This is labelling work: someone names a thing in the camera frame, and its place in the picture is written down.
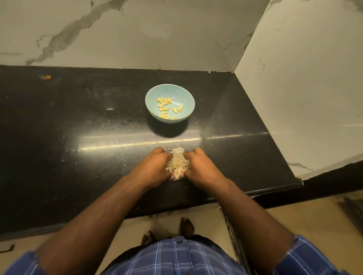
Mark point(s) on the light blue bowl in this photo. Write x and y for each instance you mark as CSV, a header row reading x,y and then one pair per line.
x,y
184,112

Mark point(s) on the small orange scrap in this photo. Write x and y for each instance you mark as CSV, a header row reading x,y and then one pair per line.
x,y
45,76

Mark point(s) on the person's right forearm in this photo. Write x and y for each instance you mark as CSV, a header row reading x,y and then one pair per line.
x,y
255,224

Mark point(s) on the black cabinet trim strip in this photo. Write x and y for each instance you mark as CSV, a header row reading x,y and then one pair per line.
x,y
237,249

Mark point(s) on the person's left forearm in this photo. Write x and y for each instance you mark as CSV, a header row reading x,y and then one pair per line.
x,y
85,232

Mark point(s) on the person's right hand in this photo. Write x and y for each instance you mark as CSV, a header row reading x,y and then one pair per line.
x,y
203,169

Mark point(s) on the cluster of peeled garlic cloves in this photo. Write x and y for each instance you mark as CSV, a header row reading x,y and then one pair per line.
x,y
168,105

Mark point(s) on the person's left foot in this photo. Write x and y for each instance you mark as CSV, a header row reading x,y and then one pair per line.
x,y
147,237

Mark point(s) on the blue plaid shirt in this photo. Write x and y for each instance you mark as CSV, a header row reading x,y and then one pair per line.
x,y
176,258

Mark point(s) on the pile of garlic skins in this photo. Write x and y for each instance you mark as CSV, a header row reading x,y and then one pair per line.
x,y
177,164

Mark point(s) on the person's left hand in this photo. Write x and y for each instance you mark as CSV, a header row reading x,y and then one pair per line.
x,y
150,169

